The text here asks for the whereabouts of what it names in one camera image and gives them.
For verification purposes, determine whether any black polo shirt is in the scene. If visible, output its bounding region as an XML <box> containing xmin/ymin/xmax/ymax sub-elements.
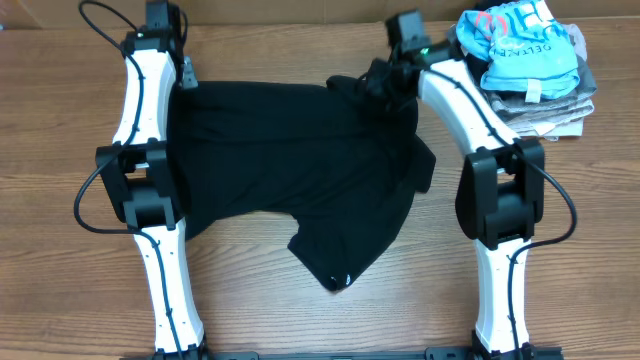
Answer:
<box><xmin>169</xmin><ymin>76</ymin><xmax>436</xmax><ymax>292</ymax></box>

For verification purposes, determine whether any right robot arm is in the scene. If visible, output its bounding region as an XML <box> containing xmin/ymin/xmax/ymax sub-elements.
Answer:
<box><xmin>367</xmin><ymin>10</ymin><xmax>544</xmax><ymax>359</ymax></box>

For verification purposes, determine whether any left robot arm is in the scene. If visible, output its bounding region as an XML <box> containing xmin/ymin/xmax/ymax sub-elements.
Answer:
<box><xmin>96</xmin><ymin>1</ymin><xmax>209</xmax><ymax>359</ymax></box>

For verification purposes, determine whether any light blue printed t-shirt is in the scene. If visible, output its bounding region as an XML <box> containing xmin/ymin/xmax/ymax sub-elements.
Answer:
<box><xmin>456</xmin><ymin>1</ymin><xmax>580</xmax><ymax>102</ymax></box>

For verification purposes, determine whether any beige folded garment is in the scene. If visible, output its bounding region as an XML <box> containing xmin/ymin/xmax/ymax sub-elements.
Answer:
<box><xmin>485</xmin><ymin>24</ymin><xmax>597</xmax><ymax>138</ymax></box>

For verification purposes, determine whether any grey folded garment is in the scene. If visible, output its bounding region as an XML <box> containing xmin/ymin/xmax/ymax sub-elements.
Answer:
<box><xmin>445</xmin><ymin>24</ymin><xmax>598</xmax><ymax>124</ymax></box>

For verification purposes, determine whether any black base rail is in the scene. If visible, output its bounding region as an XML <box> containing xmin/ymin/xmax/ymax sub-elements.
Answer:
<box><xmin>120</xmin><ymin>347</ymin><xmax>565</xmax><ymax>360</ymax></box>

